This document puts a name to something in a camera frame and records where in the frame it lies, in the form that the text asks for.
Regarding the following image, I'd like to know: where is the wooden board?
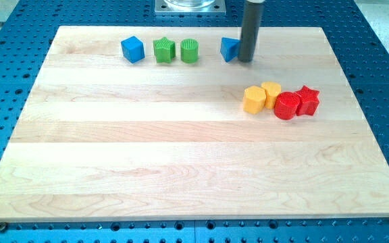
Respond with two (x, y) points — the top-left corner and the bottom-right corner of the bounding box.
(0, 26), (389, 222)

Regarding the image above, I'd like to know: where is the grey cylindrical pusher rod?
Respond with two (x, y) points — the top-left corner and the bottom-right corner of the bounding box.
(238, 0), (265, 63)

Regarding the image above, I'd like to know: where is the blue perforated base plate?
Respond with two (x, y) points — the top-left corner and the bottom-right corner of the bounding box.
(0, 1), (389, 242)

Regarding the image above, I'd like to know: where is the green star block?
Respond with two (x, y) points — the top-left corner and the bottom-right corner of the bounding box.
(153, 37), (176, 63)

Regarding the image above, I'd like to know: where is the red cylinder block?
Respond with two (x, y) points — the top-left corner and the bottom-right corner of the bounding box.
(274, 92), (301, 120)

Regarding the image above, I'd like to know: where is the red star block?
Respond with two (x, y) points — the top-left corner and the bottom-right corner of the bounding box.
(295, 86), (319, 116)

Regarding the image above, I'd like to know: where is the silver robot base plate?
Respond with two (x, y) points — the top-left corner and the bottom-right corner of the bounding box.
(154, 0), (226, 16)

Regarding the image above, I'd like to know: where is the blue cube block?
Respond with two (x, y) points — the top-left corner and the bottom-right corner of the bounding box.
(121, 36), (145, 63)

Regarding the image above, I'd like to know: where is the blue triangle block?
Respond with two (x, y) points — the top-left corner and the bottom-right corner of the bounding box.
(220, 37), (240, 62)

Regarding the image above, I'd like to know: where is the yellow hexagon block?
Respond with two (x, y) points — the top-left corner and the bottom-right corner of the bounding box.
(242, 86), (266, 114)

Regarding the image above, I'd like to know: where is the yellow rounded block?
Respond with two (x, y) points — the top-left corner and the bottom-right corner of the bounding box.
(261, 82), (282, 109)

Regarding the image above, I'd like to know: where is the green cylinder block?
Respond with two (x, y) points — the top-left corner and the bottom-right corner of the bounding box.
(180, 38), (199, 63)

